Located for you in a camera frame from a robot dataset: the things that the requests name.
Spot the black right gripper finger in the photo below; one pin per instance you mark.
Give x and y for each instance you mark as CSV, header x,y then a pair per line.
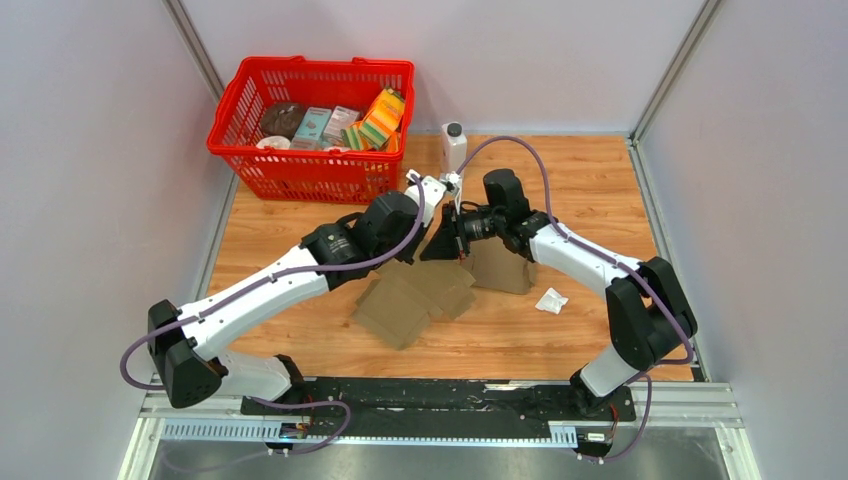
x,y
444,244
451,217

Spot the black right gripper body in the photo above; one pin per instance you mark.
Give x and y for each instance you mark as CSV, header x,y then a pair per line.
x,y
482,224

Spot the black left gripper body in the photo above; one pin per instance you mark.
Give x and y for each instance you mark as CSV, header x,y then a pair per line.
x,y
427,218

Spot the brown cardboard box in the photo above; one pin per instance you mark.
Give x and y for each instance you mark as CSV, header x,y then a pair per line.
x,y
405,299

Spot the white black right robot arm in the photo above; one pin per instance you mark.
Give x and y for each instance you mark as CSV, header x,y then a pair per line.
x,y
648,312

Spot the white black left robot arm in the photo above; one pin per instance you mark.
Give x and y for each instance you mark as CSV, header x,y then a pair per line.
x,y
189,345

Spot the grey pink snack box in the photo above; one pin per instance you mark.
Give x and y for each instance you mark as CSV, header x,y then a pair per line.
x,y
340,119

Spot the teal snack box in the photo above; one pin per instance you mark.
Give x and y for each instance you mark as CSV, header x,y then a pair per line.
x,y
309,133

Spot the white bottle black cap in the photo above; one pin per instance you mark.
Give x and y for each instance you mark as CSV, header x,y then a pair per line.
x,y
454,151

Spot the green striped packet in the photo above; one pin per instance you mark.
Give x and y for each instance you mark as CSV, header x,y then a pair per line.
x,y
354,139

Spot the small white plastic packet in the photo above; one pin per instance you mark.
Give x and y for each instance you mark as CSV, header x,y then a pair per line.
x,y
552,302

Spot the red plastic shopping basket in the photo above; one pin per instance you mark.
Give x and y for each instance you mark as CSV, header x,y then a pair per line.
x,y
352,177

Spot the white round lid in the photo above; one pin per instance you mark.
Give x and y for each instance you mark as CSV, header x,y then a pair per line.
x,y
275,142

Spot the brown round bag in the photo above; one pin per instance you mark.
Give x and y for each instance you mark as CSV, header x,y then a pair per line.
x,y
282,119

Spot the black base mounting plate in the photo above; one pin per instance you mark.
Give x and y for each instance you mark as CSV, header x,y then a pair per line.
x,y
433,408

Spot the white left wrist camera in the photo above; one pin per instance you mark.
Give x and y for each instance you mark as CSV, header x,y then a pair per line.
x,y
450,182

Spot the aluminium frame rail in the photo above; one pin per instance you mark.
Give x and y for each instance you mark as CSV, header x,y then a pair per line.
x,y
667,430

